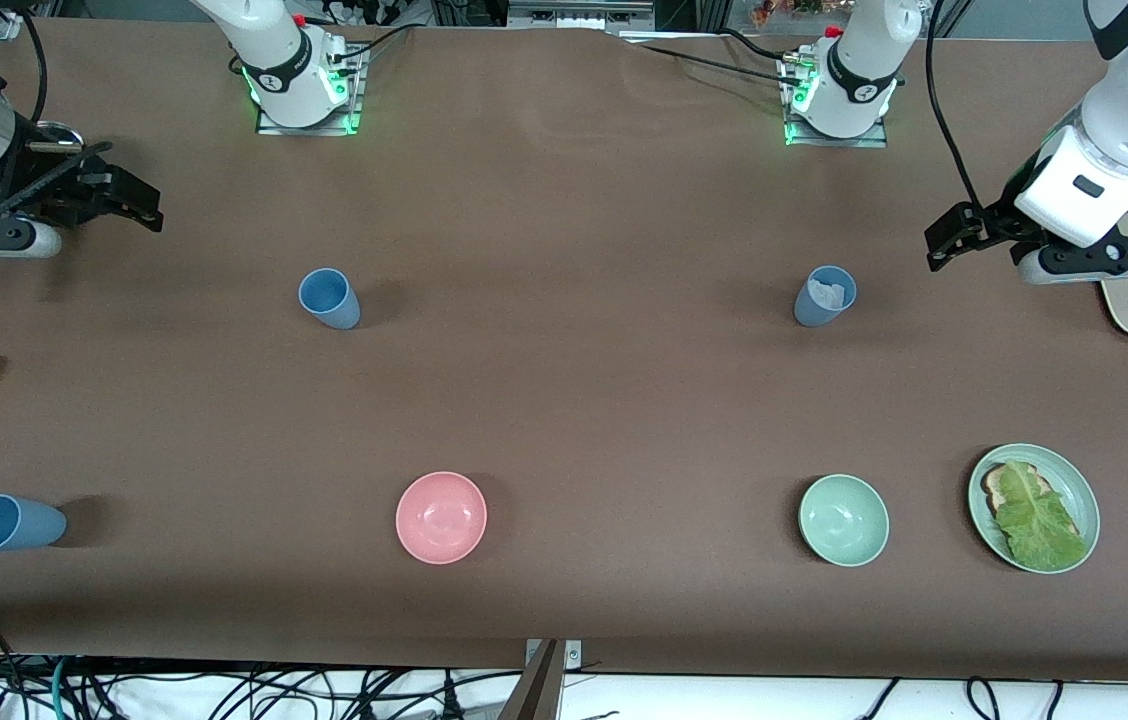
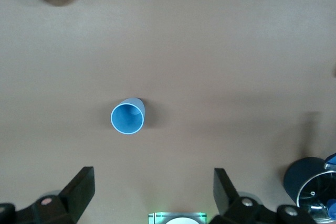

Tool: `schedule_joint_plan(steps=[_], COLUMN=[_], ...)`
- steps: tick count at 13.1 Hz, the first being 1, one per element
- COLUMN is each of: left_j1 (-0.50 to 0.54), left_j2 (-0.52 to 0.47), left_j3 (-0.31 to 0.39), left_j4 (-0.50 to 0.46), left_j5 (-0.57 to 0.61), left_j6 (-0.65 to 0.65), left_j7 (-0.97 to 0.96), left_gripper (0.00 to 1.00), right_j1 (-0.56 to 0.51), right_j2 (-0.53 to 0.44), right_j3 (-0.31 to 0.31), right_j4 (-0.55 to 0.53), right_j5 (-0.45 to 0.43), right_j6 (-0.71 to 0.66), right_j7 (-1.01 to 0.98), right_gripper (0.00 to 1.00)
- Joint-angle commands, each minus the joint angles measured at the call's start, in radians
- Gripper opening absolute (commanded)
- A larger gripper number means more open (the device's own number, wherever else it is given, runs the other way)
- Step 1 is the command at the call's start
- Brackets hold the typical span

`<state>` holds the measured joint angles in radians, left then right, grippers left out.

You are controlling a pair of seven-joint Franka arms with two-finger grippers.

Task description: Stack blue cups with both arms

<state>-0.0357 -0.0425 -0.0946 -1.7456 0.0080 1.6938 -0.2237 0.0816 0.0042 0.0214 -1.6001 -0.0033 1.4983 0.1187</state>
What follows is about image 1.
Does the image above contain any blue plastic cup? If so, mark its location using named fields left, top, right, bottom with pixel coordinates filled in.
left=298, top=267, right=362, bottom=331
left=0, top=494, right=67, bottom=553
left=793, top=265, right=858, bottom=328

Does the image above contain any glass lid with blue knob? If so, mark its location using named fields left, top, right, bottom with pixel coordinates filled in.
left=24, top=120, right=87, bottom=153

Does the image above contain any bread slice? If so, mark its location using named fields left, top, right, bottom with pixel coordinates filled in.
left=981, top=462, right=1085, bottom=546

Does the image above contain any mint green plate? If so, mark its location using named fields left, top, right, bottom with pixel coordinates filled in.
left=967, top=443, right=1101, bottom=575

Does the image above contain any green lettuce leaf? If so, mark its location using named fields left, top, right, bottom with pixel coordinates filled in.
left=992, top=460, right=1090, bottom=573

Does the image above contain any mint green bowl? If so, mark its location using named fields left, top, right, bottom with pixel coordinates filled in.
left=798, top=473, right=891, bottom=568

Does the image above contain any pink bowl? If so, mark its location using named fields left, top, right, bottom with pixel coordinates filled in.
left=395, top=471, right=488, bottom=566

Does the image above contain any grey power strip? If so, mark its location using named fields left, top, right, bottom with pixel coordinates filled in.
left=507, top=0, right=655, bottom=31

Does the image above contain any grey diagonal bar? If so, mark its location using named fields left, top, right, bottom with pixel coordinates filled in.
left=496, top=640, right=565, bottom=720

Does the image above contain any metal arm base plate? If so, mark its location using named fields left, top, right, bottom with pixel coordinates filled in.
left=782, top=50, right=890, bottom=149
left=254, top=45, right=365, bottom=136

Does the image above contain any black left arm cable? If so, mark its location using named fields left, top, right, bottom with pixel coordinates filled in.
left=924, top=0, right=985, bottom=213

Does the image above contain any black base cable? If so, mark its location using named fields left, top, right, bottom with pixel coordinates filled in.
left=624, top=30, right=797, bottom=86
left=336, top=25, right=415, bottom=76

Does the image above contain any green cable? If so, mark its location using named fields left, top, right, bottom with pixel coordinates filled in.
left=49, top=655, right=75, bottom=720

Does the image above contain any metal table edge bracket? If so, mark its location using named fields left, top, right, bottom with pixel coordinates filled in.
left=524, top=638, right=583, bottom=671

